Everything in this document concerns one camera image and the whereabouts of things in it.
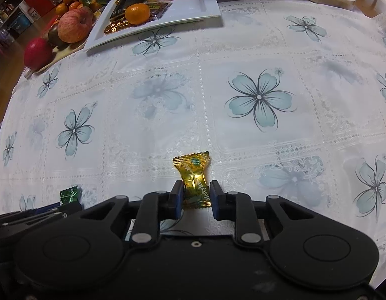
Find green candy packet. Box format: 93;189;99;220
60;186;82;206

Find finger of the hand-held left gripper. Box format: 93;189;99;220
0;201;85;230

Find blue storage bin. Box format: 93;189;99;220
8;12;34;35

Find wooden fruit tray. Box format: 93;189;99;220
26;9;103;79

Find pink striped apple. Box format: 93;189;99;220
57;8;94;44

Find black chocolate box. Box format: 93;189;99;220
109;0;143;19

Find gold foil chocolate coins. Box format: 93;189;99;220
104;19;131;35

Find white rectangular plate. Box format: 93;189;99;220
86;0;222;54

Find gold candy packet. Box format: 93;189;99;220
172;151;212;208

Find orange tangerine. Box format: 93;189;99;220
125;3;150;25

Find clear packet of dried dates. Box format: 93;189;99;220
143;0;173;19

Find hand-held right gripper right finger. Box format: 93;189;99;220
209;180;318;247

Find dark brown fruit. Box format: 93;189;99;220
48;23;67;47

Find white floral tablecloth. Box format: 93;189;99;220
0;0;386;257

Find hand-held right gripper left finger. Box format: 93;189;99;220
78;179;185;247

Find dark red apple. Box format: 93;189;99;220
23;37;54;69

